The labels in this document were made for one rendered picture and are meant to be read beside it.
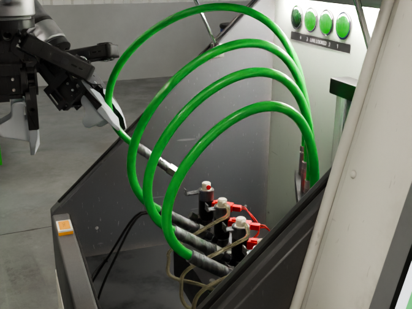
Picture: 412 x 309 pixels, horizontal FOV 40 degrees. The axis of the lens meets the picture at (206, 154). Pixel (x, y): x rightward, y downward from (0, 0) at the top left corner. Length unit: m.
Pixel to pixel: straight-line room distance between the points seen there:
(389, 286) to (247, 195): 0.88
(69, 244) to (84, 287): 0.17
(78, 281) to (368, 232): 0.59
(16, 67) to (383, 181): 0.54
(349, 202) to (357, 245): 0.05
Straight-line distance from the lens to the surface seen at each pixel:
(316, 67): 1.19
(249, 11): 1.02
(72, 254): 1.14
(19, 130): 0.91
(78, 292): 1.02
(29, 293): 2.87
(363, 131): 0.65
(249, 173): 1.42
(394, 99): 0.62
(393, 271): 0.59
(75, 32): 7.49
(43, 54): 0.88
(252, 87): 1.36
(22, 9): 0.86
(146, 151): 1.09
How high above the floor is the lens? 1.49
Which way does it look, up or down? 19 degrees down
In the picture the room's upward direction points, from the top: straight up
